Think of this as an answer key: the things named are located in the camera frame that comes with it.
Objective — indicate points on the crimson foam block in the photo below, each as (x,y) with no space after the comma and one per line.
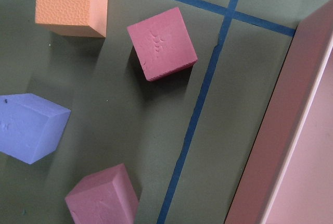
(162,44)

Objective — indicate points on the red plastic bin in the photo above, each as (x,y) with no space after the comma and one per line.
(284,118)

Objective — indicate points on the purple foam block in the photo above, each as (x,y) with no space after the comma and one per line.
(31,126)

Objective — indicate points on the dark red foam block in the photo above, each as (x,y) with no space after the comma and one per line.
(103,197)

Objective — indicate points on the orange foam block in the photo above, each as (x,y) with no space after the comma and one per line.
(86,18)

